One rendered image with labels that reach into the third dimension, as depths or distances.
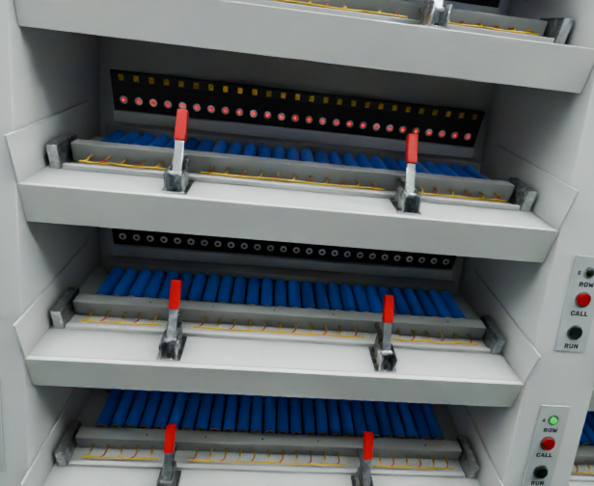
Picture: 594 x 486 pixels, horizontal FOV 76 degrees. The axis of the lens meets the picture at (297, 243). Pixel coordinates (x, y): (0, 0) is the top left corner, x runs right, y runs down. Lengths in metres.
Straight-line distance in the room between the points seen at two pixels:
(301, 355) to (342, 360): 0.05
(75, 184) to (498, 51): 0.48
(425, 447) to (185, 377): 0.38
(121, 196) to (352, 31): 0.30
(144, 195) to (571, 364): 0.56
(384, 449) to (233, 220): 0.41
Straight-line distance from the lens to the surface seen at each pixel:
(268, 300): 0.55
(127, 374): 0.52
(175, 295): 0.49
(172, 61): 0.66
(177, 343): 0.49
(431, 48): 0.48
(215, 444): 0.63
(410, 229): 0.46
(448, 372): 0.55
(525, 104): 0.65
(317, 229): 0.44
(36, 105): 0.53
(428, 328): 0.58
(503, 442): 0.65
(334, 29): 0.45
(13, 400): 0.58
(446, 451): 0.69
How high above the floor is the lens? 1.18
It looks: 11 degrees down
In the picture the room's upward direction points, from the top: 6 degrees clockwise
